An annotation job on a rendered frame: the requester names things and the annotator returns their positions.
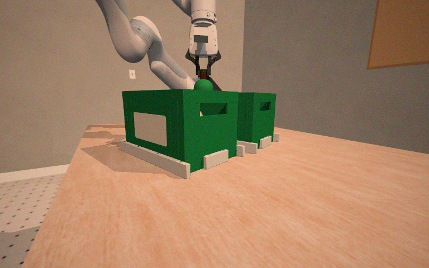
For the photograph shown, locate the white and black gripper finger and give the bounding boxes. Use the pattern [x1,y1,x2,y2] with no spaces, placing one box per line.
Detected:
[207,50,221,78]
[185,49,200,78]

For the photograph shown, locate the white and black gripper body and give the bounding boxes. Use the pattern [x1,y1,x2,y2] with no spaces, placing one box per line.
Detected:
[189,21,218,58]

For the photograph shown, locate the green crate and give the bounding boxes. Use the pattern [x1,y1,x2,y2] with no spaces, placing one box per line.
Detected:
[237,92,277,149]
[122,89,239,173]

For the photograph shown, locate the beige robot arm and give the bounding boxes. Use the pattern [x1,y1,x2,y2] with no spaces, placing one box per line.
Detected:
[95,0,217,89]

